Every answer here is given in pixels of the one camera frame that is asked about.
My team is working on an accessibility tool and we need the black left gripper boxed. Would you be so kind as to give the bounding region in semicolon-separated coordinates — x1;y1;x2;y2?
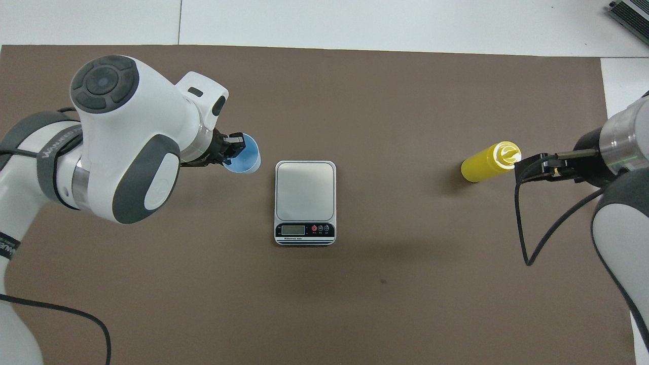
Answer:
200;128;246;168

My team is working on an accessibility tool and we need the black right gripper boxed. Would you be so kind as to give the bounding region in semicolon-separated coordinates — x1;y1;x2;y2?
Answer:
515;127;615;187

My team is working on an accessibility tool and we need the light blue plastic cup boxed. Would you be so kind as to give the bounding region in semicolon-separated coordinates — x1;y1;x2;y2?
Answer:
222;133;262;175

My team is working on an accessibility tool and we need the yellow squeeze bottle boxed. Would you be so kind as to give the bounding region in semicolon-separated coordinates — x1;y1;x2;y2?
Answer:
460;141;560;183

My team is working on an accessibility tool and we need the silver digital kitchen scale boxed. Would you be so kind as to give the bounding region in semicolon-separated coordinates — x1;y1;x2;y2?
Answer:
274;160;337;247

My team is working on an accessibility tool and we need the brown table mat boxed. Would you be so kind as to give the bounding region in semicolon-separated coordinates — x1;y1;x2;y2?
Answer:
0;45;637;365

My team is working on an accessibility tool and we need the grey finned metal device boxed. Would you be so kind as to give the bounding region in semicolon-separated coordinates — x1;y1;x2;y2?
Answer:
607;0;649;47

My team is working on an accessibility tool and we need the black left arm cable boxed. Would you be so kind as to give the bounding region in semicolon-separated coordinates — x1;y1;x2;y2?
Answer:
0;293;112;365

